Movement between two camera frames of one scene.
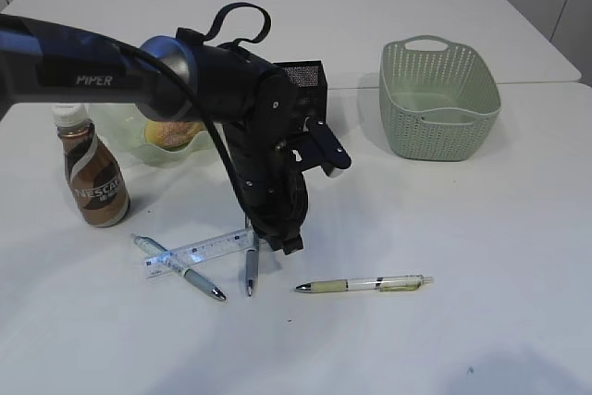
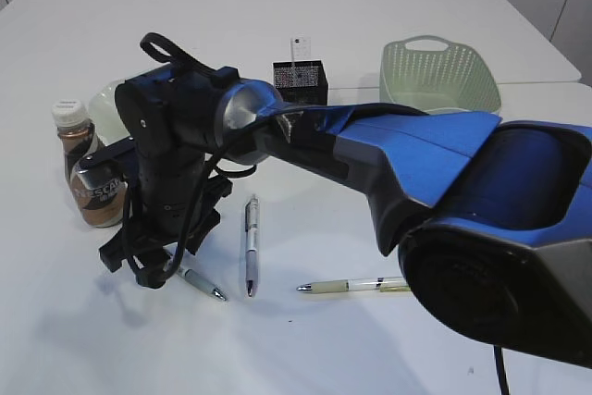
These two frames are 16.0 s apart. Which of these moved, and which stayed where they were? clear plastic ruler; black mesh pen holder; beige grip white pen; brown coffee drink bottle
Moved: clear plastic ruler
Stayed: black mesh pen holder; brown coffee drink bottle; beige grip white pen
